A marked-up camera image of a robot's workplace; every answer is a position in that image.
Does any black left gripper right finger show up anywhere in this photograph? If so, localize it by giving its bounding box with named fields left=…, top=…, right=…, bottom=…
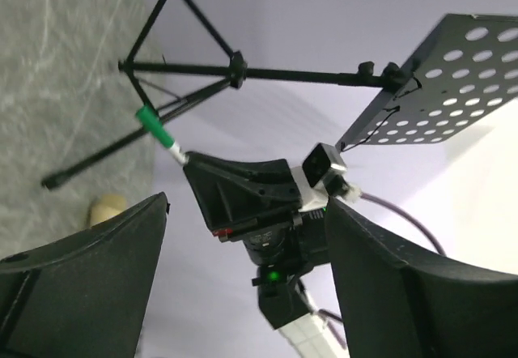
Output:
left=325, top=199, right=517, bottom=358

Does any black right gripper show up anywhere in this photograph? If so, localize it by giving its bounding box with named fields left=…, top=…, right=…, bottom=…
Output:
left=183, top=151, right=329, bottom=287

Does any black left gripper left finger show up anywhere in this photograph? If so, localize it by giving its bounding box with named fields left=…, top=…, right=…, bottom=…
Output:
left=1, top=193, right=169, bottom=358

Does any green capped whiteboard marker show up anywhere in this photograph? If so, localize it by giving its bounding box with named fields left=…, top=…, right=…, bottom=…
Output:
left=135, top=105, right=188, bottom=166

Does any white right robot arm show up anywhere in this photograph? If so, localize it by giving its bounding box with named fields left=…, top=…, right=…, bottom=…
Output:
left=183, top=143, right=353, bottom=357

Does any black music stand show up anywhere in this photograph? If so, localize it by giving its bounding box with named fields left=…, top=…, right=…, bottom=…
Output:
left=41, top=0, right=517, bottom=190

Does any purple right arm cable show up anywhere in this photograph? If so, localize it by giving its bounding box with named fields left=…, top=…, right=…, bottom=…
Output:
left=319, top=190, right=448, bottom=351

